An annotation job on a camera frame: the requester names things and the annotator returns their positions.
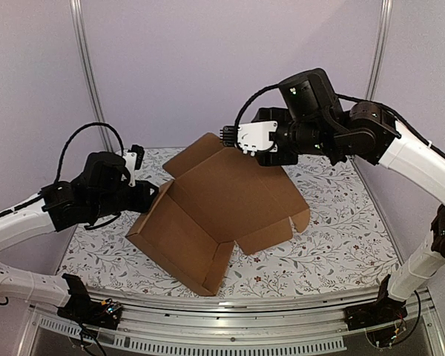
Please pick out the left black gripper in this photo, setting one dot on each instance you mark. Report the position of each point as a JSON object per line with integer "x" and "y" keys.
{"x": 143, "y": 202}

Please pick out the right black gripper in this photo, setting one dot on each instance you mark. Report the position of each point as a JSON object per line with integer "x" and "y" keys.
{"x": 268, "y": 156}

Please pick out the brown cardboard box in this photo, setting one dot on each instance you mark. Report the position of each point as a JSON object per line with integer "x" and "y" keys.
{"x": 217, "y": 199}

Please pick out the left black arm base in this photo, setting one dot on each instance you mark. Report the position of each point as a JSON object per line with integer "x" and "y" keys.
{"x": 82, "y": 310}

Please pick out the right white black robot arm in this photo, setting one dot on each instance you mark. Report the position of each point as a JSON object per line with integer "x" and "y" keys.
{"x": 314, "y": 122}

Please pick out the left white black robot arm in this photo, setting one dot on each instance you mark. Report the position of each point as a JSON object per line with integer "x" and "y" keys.
{"x": 97, "y": 197}

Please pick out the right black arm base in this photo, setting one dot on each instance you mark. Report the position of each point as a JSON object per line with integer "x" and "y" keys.
{"x": 383, "y": 310}

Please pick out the floral patterned table mat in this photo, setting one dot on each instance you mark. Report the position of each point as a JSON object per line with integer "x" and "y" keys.
{"x": 345, "y": 246}

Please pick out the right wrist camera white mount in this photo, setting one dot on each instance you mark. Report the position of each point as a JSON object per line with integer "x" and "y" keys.
{"x": 251, "y": 138}

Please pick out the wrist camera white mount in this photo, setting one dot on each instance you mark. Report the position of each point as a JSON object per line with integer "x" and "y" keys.
{"x": 133, "y": 161}
{"x": 251, "y": 138}

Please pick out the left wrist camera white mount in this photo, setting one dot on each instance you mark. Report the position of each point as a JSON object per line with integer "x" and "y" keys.
{"x": 133, "y": 161}

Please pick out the aluminium front rail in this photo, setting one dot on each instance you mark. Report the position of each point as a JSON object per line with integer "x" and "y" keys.
{"x": 303, "y": 325}

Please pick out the right aluminium frame post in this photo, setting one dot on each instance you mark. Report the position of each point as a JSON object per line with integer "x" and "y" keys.
{"x": 380, "y": 46}

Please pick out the aluminium frame post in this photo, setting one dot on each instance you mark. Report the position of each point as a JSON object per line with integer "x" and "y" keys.
{"x": 380, "y": 46}
{"x": 85, "y": 59}

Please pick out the left aluminium frame post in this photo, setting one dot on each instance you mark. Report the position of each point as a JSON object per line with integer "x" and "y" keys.
{"x": 85, "y": 59}

